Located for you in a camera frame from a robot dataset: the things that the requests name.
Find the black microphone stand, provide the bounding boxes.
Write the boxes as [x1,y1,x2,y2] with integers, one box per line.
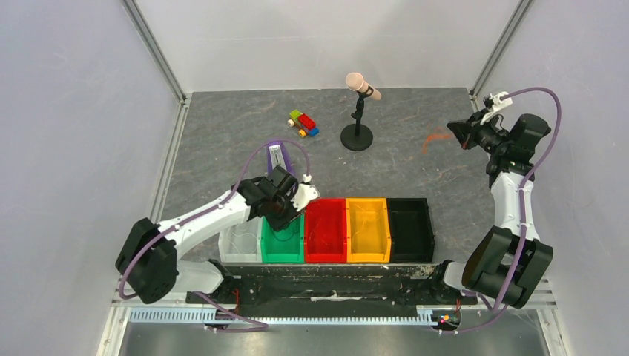
[340,93,373,151]

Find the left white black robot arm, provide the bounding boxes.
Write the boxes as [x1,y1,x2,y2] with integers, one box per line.
[115,166,320,304]

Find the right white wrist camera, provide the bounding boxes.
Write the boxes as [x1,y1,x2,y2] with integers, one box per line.
[481,92,513,125]

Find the white bin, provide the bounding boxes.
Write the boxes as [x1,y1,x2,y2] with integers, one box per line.
[218,217,263,263]

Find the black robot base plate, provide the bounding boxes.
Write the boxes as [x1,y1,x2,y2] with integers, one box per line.
[207,263,476,318]

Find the red bin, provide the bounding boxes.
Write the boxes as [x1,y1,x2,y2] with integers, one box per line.
[304,198,348,263]

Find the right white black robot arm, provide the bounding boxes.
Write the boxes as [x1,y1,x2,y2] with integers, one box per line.
[428,113,553,309]

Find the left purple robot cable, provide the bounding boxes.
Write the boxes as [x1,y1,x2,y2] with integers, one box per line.
[117,138,312,334]

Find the black bin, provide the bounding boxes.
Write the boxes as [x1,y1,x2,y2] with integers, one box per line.
[386,198,435,263]

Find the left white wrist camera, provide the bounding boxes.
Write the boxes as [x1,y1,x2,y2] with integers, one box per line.
[290,174,320,212]

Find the white cable duct rail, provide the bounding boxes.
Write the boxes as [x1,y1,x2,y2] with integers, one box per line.
[129,307,438,326]

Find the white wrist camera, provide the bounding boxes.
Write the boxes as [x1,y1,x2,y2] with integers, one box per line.
[481,92,513,125]
[290,174,320,212]

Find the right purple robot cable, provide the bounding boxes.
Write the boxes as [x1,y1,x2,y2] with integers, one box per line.
[432,87,563,336]

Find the yellow wire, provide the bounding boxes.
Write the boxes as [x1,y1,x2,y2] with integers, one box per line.
[352,206,382,249]

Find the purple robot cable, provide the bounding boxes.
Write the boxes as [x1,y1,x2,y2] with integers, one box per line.
[432,87,563,336]
[117,138,312,334]

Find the purple metronome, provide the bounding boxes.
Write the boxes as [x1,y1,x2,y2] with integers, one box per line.
[266,141,294,175]

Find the green bin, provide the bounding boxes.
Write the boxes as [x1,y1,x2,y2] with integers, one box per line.
[260,216,304,263]

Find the colourful toy brick car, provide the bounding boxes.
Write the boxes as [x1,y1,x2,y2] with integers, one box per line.
[287,110,320,137]

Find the yellow bin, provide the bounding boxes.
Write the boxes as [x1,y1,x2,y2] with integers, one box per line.
[346,198,392,263]

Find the pink microphone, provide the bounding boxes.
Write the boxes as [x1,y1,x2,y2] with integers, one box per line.
[345,72,382,100]

